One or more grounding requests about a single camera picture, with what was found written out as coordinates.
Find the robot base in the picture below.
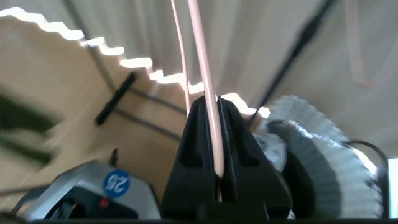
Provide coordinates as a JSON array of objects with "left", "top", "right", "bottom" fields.
[{"left": 17, "top": 159, "right": 163, "bottom": 220}]

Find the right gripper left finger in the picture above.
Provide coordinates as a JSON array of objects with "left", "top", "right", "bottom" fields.
[{"left": 160, "top": 95, "right": 218, "bottom": 218}]

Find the beige curtain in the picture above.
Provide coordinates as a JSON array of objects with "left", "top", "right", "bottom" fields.
[{"left": 0, "top": 0, "right": 398, "bottom": 156}]

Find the black clothes rack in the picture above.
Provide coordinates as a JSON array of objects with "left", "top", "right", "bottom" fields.
[{"left": 62, "top": 0, "right": 338, "bottom": 142}]

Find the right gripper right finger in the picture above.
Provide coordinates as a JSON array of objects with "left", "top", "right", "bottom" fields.
[{"left": 217, "top": 96, "right": 293, "bottom": 218}]

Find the white laundry basket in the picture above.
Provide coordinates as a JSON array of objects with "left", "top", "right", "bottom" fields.
[{"left": 252, "top": 95, "right": 390, "bottom": 220}]

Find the green long-sleeved shirt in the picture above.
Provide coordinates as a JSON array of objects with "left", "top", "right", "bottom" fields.
[{"left": 0, "top": 92, "right": 65, "bottom": 166}]

